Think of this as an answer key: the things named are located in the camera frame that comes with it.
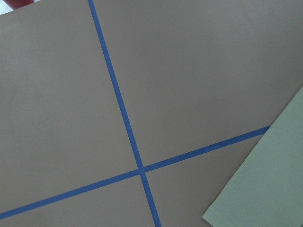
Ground olive green long-sleeve shirt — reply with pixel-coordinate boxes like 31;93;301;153
202;91;303;227

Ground red object at corner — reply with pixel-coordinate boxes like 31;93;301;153
4;0;35;10

